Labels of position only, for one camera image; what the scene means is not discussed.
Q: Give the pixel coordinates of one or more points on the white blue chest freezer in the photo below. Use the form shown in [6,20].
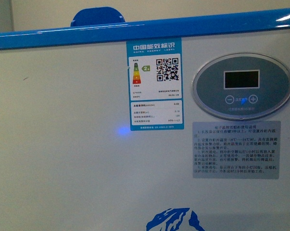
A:
[69,160]

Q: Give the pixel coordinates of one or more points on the blue energy label sticker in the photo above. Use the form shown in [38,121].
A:
[155,84]

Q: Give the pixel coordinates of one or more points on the oval grey control panel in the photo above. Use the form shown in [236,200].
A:
[242,86]

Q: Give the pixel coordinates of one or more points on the grey instruction sticker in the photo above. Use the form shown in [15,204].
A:
[236,150]

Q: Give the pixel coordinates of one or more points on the grey cabinet beside freezer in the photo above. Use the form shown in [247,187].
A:
[6,16]

